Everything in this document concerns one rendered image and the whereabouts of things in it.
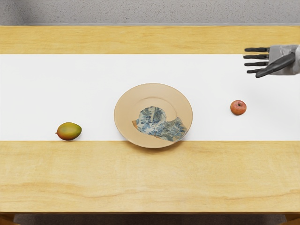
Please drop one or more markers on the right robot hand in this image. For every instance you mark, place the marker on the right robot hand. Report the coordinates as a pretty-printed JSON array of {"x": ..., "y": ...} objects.
[{"x": 281, "y": 56}]

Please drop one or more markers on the beige plate with blue pattern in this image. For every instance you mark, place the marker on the beige plate with blue pattern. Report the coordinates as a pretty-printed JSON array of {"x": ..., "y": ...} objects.
[{"x": 153, "y": 115}]

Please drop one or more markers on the red apple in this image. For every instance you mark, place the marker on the red apple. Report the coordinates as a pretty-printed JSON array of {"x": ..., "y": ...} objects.
[{"x": 238, "y": 107}]

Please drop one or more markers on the green and red mango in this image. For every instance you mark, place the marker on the green and red mango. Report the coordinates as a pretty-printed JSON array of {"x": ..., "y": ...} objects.
[{"x": 69, "y": 131}]

